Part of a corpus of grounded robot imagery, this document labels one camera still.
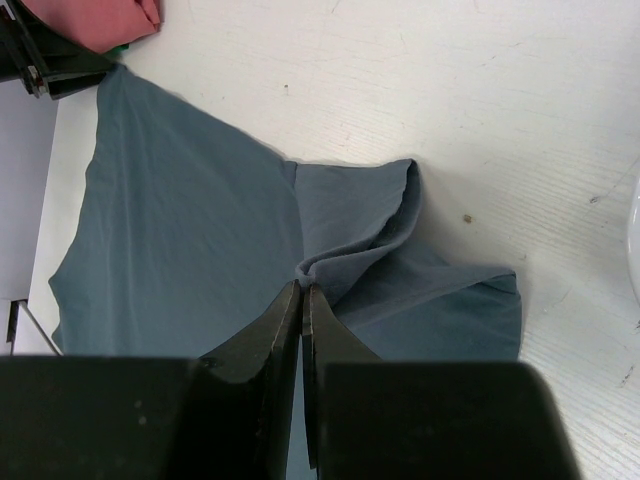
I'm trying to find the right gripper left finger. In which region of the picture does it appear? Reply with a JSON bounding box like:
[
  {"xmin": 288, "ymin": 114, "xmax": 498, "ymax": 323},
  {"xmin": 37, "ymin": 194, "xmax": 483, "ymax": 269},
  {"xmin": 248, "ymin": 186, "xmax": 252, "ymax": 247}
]
[{"xmin": 1, "ymin": 282, "xmax": 301, "ymax": 479}]

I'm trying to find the white plastic laundry basket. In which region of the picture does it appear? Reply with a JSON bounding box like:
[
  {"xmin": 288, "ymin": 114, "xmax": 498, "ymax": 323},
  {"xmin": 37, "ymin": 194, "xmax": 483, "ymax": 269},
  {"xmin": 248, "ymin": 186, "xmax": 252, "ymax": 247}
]
[{"xmin": 626, "ymin": 179, "xmax": 640, "ymax": 301}]

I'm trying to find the folded green t shirt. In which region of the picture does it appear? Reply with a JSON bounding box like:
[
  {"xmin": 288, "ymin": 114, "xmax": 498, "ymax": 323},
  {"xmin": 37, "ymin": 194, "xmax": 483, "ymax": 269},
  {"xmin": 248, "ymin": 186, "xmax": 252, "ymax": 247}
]
[{"xmin": 110, "ymin": 43, "xmax": 130, "ymax": 54}]

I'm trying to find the folded red t shirt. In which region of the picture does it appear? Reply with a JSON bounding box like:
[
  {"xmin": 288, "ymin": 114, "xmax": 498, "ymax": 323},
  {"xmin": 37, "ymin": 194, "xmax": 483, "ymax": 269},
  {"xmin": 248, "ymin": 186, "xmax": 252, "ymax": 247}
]
[{"xmin": 24, "ymin": 0, "xmax": 162, "ymax": 54}]

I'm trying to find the blue t shirt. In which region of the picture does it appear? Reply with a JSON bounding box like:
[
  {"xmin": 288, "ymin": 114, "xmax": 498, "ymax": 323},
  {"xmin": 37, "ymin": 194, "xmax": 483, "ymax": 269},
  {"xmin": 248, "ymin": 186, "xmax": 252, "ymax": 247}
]
[{"xmin": 49, "ymin": 67, "xmax": 523, "ymax": 361}]

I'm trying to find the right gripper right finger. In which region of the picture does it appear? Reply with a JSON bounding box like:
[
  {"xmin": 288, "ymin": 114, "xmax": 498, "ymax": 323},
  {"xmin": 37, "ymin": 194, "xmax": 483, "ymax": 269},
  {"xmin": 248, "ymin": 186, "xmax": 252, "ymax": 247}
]
[{"xmin": 301, "ymin": 286, "xmax": 580, "ymax": 479}]

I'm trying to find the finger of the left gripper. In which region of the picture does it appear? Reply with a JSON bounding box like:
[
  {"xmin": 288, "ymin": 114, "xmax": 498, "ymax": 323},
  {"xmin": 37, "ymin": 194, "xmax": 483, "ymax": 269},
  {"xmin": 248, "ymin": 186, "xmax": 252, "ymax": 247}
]
[{"xmin": 1, "ymin": 1, "xmax": 115, "ymax": 100}]

